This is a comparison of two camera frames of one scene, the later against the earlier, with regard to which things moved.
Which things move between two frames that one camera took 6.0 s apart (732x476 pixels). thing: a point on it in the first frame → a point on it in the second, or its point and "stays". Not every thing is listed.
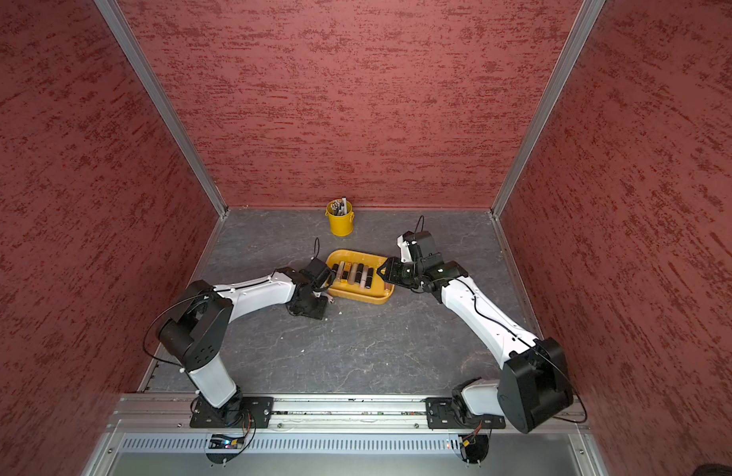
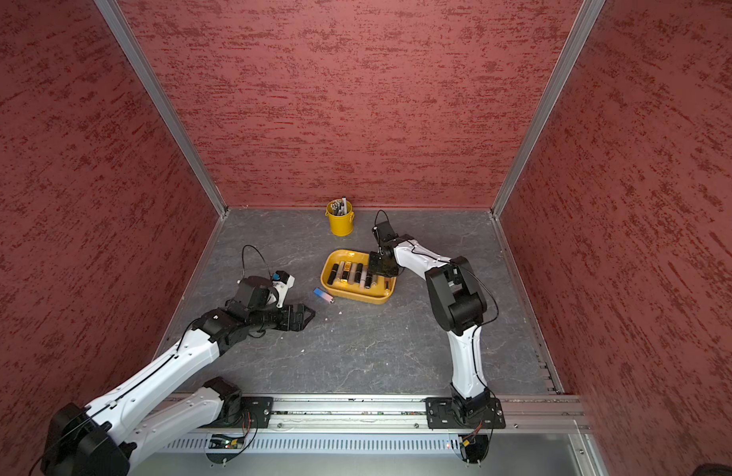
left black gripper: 317,313 → 299,324
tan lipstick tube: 352,274 stays
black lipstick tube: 359,273 stays
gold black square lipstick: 346,271 stays
